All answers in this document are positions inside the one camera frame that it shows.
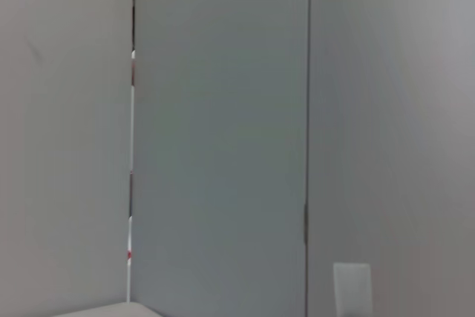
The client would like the white rectangular wall plate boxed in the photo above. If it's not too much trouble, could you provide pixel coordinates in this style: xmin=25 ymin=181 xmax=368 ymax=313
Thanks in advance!
xmin=332 ymin=262 xmax=373 ymax=317

